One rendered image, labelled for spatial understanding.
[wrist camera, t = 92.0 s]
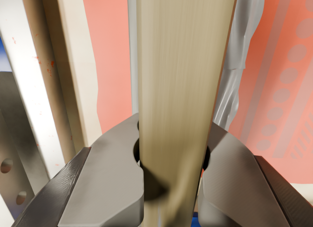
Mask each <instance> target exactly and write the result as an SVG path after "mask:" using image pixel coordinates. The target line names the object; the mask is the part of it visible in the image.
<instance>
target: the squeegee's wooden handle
mask: <svg viewBox="0 0 313 227"><path fill-rule="evenodd" d="M236 3H237V0H136V26H137V68H138V110H139V153H140V167H141V168H142V170H143V180H144V219H143V221H142V223H141V227H191V222H192V217H193V213H194V208H195V204H196V199H197V193H198V188H199V183H200V179H201V174H202V170H203V165H204V159H205V154H206V149H207V145H208V140H209V135H210V130H211V125H212V120H213V115H214V110H215V105H216V101H217V96H218V90H219V85H220V81H221V76H222V71H223V67H224V62H225V56H226V51H227V47H228V42H229V37H230V33H231V27H232V22H233V17H234V13H235V8H236Z"/></svg>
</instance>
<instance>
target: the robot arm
mask: <svg viewBox="0 0 313 227"><path fill-rule="evenodd" d="M139 160H140V153H139V113H135V114H134V115H132V116H130V117H129V118H127V119H125V120H124V121H122V122H120V123H119V124H117V125H116V126H114V127H112V128H111V129H110V130H108V131H106V132H105V133H104V134H102V135H101V136H100V137H99V138H98V139H97V140H96V141H95V142H94V143H93V144H92V145H91V146H90V147H83V148H82V149H81V150H80V151H79V152H78V153H77V154H76V155H75V156H74V157H73V158H72V159H71V160H70V161H69V162H68V163H67V164H66V165H65V166H64V167H63V168H62V169H61V170H60V171H59V172H58V173H57V174H56V175H55V176H54V177H53V178H52V179H51V180H50V181H49V182H48V183H47V184H46V185H45V186H44V187H43V188H42V189H41V190H40V191H39V192H38V193H37V194H36V195H35V196H34V198H32V199H31V201H30V202H29V203H28V204H27V205H26V207H25V208H24V209H23V210H22V212H21V213H20V214H19V216H18V217H17V219H16V220H15V221H14V223H13V224H12V226H11V227H138V226H139V225H140V224H141V223H142V221H143V219H144V180H143V170H142V168H141V167H140V166H139V165H138V161H139ZM203 169H204V172H203V175H202V180H201V185H200V190H199V195H198V200H197V206H198V221H199V224H200V226H201V227H313V206H312V205H311V204H310V203H309V202H308V201H307V200H306V199H305V198H304V197H303V196H302V195H301V194H300V193H299V192H298V191H297V190H296V189H295V188H294V187H293V186H292V185H291V184H290V183H289V182H288V181H287V180H286V179H285V178H284V177H283V176H282V175H281V174H280V173H279V172H278V171H277V170H276V169H275V168H274V167H273V166H272V165H271V164H270V163H269V162H268V161H266V160H265V159H264V158H263V157H262V156H258V155H254V154H253V153H252V152H251V151H250V150H249V149H248V148H247V147H246V146H245V145H244V144H243V143H242V142H241V141H240V140H238V139H237V138H236V137H235V136H233V135H232V134H231V133H229V132H227V131H226V130H224V129H223V128H222V127H220V126H219V125H217V124H216V123H214V122H212V125H211V130H210V135H209V140H208V145H207V149H206V154H205V159H204V165H203Z"/></svg>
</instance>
